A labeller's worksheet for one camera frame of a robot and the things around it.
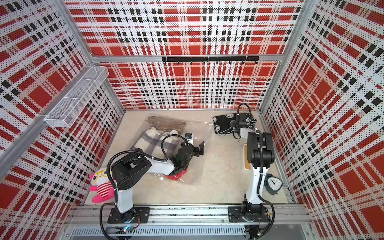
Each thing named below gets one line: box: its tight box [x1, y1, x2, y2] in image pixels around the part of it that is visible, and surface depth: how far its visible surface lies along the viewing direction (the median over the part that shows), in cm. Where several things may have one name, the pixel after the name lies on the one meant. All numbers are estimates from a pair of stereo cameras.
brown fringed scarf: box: [145, 115, 187, 133], surface depth 108 cm
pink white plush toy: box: [89, 168, 115, 204], surface depth 78 cm
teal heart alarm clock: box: [263, 173, 283, 195], surface depth 80 cm
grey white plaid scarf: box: [130, 126, 181, 159], surface depth 97 cm
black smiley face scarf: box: [212, 113, 258, 135], surface depth 107 cm
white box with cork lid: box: [242, 144, 252, 175], surface depth 87 cm
